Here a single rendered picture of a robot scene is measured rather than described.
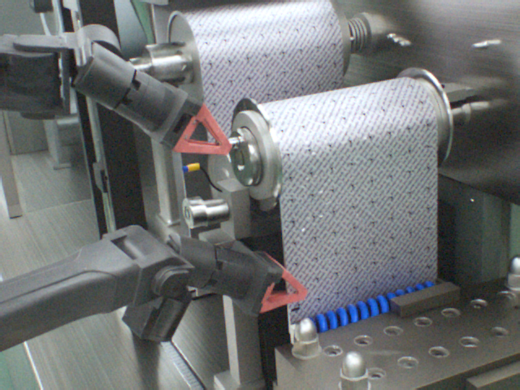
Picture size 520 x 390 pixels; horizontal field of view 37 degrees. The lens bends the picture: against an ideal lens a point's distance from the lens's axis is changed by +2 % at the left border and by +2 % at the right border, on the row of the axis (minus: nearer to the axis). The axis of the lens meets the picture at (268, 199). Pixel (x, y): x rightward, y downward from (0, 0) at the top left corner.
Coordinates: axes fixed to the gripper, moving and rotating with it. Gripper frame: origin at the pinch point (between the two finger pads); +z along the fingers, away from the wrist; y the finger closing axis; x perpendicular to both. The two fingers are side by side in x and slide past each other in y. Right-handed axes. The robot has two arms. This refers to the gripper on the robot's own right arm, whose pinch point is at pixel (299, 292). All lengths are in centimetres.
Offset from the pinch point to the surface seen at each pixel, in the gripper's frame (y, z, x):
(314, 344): 8.5, -0.9, -3.6
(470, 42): -4.6, 12.7, 39.2
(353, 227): 0.2, 3.6, 10.4
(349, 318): 2.7, 7.1, -0.8
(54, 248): -77, -8, -25
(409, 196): 0.3, 10.1, 17.0
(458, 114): -4.5, 16.0, 30.0
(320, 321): 2.9, 2.8, -2.2
